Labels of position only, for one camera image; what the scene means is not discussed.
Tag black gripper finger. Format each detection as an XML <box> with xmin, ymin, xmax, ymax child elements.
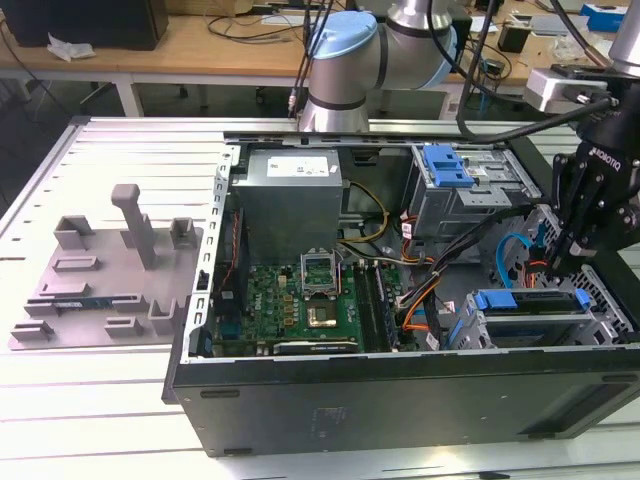
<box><xmin>548</xmin><ymin>151</ymin><xmax>582</xmax><ymax>272</ymax></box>
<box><xmin>561</xmin><ymin>171</ymin><xmax>640</xmax><ymax>270</ymax></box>

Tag orange black power wire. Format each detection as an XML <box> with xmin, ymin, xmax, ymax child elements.
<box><xmin>519</xmin><ymin>255</ymin><xmax>554</xmax><ymax>289</ymax></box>

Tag blue data wire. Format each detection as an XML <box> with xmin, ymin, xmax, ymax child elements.
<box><xmin>492</xmin><ymin>223</ymin><xmax>547</xmax><ymax>291</ymax></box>

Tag hard disk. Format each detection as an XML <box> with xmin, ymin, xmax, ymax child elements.
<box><xmin>473</xmin><ymin>287</ymin><xmax>594</xmax><ymax>349</ymax></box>

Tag clear plastic bags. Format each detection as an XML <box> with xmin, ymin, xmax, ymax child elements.
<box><xmin>548</xmin><ymin>29</ymin><xmax>609</xmax><ymax>64</ymax></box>

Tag wooden top desk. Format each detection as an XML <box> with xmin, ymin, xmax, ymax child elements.
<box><xmin>444</xmin><ymin>9</ymin><xmax>616</xmax><ymax>121</ymax></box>
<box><xmin>0</xmin><ymin>9</ymin><xmax>321</xmax><ymax>119</ymax></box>

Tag grey metal drive cage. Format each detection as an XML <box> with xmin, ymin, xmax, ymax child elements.
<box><xmin>407</xmin><ymin>142</ymin><xmax>544</xmax><ymax>241</ymax></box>

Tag blue cardboard box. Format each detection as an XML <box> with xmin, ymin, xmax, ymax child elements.
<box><xmin>578</xmin><ymin>2</ymin><xmax>634</xmax><ymax>34</ymax></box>

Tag flat silver device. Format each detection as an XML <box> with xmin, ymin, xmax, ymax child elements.
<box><xmin>528</xmin><ymin>12</ymin><xmax>591</xmax><ymax>37</ymax></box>

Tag small black box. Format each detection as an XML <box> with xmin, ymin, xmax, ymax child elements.
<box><xmin>497</xmin><ymin>22</ymin><xmax>531</xmax><ymax>54</ymax></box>

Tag dark RAM stick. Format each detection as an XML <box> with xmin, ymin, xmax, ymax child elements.
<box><xmin>353</xmin><ymin>260</ymin><xmax>389</xmax><ymax>353</ymax></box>

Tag metal locking lever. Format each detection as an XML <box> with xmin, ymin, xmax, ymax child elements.
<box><xmin>335</xmin><ymin>247</ymin><xmax>349</xmax><ymax>296</ymax></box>

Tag black PC case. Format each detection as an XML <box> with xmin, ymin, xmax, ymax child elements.
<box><xmin>160</xmin><ymin>130</ymin><xmax>640</xmax><ymax>459</ymax></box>

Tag CPU socket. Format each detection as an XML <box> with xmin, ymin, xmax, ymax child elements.
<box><xmin>303</xmin><ymin>297</ymin><xmax>342</xmax><ymax>332</ymax></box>

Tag metal socket cover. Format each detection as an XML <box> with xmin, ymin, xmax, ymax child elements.
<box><xmin>298</xmin><ymin>248</ymin><xmax>337</xmax><ymax>301</ymax></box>

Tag grey power supply box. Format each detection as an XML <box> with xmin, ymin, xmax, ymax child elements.
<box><xmin>230</xmin><ymin>148</ymin><xmax>346</xmax><ymax>266</ymax></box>

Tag black graphics card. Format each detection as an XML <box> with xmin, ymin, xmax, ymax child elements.
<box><xmin>272</xmin><ymin>339</ymin><xmax>360</xmax><ymax>357</ymax></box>

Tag green motherboard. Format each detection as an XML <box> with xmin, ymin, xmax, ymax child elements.
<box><xmin>212</xmin><ymin>259</ymin><xmax>416</xmax><ymax>357</ymax></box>

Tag black case fan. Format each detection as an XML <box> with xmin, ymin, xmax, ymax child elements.
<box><xmin>214</xmin><ymin>204</ymin><xmax>252</xmax><ymax>322</ymax></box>

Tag grey parts rack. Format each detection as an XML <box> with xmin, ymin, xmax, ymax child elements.
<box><xmin>7</xmin><ymin>183</ymin><xmax>207</xmax><ymax>351</ymax></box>

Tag RAM stick with blue label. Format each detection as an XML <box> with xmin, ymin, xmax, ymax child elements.
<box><xmin>53</xmin><ymin>298</ymin><xmax>115</xmax><ymax>310</ymax></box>

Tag white plastic wrapper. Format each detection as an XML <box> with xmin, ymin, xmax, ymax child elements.
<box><xmin>46</xmin><ymin>32</ymin><xmax>96</xmax><ymax>64</ymax></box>

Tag large black box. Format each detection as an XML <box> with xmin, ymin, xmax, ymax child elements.
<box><xmin>0</xmin><ymin>0</ymin><xmax>170</xmax><ymax>52</ymax></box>

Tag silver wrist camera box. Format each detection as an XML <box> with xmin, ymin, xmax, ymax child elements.
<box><xmin>522</xmin><ymin>67</ymin><xmax>611</xmax><ymax>115</ymax></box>

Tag black sleeved wire bundle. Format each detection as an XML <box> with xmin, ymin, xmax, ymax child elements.
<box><xmin>394</xmin><ymin>202</ymin><xmax>544</xmax><ymax>351</ymax></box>

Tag blue drive carrier handle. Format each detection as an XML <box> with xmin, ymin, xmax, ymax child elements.
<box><xmin>422</xmin><ymin>143</ymin><xmax>474</xmax><ymax>189</ymax></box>

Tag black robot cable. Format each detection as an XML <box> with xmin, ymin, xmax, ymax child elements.
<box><xmin>424</xmin><ymin>0</ymin><xmax>621</xmax><ymax>144</ymax></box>

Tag yellow black wire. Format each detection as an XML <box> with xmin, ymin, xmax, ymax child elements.
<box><xmin>337</xmin><ymin>180</ymin><xmax>390</xmax><ymax>247</ymax></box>

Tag red black twisted wire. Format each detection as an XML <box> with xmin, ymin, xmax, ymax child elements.
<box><xmin>219</xmin><ymin>207</ymin><xmax>246</xmax><ymax>301</ymax></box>

